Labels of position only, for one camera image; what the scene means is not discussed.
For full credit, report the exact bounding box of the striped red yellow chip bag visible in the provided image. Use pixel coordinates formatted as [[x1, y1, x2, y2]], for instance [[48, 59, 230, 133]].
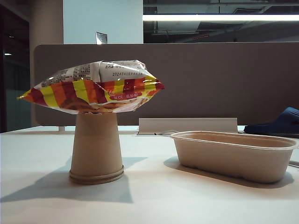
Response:
[[16, 59, 165, 115]]

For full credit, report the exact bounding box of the beige oval pulp box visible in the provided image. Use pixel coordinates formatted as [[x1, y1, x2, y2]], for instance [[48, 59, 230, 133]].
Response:
[[170, 130, 299, 184]]

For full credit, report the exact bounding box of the upturned brown paper cup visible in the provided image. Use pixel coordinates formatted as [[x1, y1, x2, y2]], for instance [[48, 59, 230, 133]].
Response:
[[69, 112, 125, 185]]

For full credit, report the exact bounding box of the grey-brown desk divider panel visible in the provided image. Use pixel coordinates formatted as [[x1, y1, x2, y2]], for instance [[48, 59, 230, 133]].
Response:
[[33, 42, 299, 126]]

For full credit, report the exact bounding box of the long white ceiling light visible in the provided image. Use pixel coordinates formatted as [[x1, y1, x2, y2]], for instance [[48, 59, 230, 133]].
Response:
[[142, 14, 299, 21]]

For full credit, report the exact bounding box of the navy blue slipper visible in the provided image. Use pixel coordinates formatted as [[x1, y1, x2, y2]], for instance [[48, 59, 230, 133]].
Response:
[[243, 106, 299, 138]]

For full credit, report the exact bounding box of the silver metal wall plate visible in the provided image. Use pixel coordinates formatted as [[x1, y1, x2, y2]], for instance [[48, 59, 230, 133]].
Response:
[[95, 31, 108, 45]]

